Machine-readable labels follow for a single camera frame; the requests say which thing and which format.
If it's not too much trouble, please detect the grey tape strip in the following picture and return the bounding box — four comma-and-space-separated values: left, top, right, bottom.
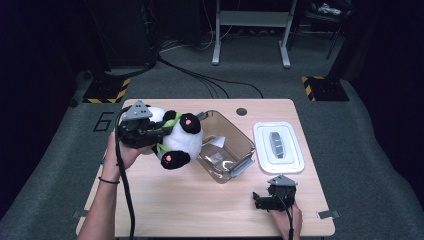
316, 209, 341, 220
72, 209, 91, 220

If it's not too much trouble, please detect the left hand-held gripper black cable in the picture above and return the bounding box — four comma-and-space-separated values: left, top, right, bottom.
114, 105, 137, 240

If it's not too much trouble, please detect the white box lid grey handle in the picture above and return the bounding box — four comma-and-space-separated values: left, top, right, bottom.
252, 120, 306, 175

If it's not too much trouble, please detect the panda plush toy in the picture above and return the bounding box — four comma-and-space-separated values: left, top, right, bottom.
146, 105, 227, 171

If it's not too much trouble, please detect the person's left hand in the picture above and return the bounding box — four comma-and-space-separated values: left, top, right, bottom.
101, 131, 158, 183

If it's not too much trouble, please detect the person's right hand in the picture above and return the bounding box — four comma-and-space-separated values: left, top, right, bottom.
269, 202, 304, 240

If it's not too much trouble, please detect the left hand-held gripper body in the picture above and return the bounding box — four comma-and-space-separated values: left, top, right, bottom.
116, 99, 158, 150

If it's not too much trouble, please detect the bundle of black floor cables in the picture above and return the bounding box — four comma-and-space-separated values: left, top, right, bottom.
155, 53, 265, 100

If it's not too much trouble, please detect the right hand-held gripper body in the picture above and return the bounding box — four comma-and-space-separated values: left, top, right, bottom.
262, 174, 299, 212

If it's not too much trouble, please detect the clear brown storage box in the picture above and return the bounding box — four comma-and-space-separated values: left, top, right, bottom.
195, 109, 257, 185

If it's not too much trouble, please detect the right hand-held gripper black cable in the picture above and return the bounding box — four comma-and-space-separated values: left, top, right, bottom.
275, 192, 295, 240

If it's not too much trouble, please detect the hand-held gripper black cable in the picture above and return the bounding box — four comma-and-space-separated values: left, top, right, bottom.
275, 192, 295, 240
114, 105, 137, 240

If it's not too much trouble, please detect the white metal stand frame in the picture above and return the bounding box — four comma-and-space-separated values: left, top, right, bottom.
211, 0, 299, 70

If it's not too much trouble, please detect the dark chair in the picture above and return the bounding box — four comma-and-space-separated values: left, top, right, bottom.
298, 0, 356, 62

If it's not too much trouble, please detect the black wristband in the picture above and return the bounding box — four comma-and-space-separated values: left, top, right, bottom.
97, 176, 121, 185

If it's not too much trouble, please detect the striped black stand base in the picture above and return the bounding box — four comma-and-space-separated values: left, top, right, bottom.
301, 75, 351, 103
82, 77, 132, 105

